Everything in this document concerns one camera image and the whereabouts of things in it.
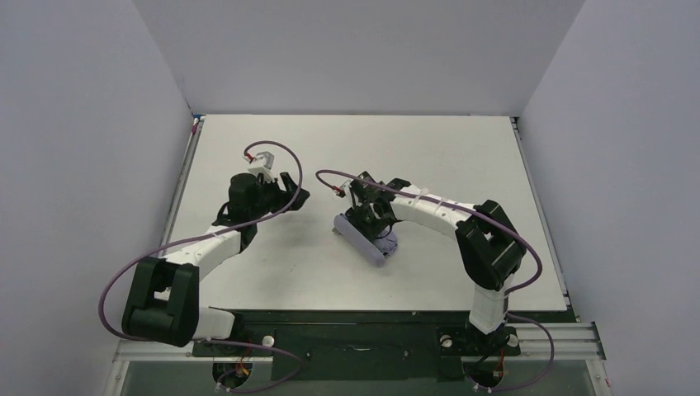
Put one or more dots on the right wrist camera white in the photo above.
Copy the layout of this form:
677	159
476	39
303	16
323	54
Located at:
345	190

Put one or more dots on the lavender umbrella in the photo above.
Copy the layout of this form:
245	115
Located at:
387	244

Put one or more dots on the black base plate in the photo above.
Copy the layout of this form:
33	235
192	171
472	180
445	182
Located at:
285	364

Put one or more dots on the lavender umbrella case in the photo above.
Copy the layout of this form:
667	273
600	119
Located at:
362	245

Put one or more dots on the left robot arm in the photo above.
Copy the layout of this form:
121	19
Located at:
164	303

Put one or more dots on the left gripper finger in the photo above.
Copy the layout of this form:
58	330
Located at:
290	200
290	187

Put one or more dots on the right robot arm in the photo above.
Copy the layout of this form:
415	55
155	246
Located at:
483	233

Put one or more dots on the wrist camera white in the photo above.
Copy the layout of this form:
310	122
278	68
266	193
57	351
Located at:
260	165
345	190

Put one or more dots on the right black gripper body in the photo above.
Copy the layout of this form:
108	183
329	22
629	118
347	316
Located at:
370	209

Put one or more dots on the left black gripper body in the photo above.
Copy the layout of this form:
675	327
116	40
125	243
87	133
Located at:
278	191

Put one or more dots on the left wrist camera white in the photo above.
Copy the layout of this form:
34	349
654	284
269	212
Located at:
260	165

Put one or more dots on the aluminium frame rail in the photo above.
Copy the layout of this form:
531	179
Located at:
561	341

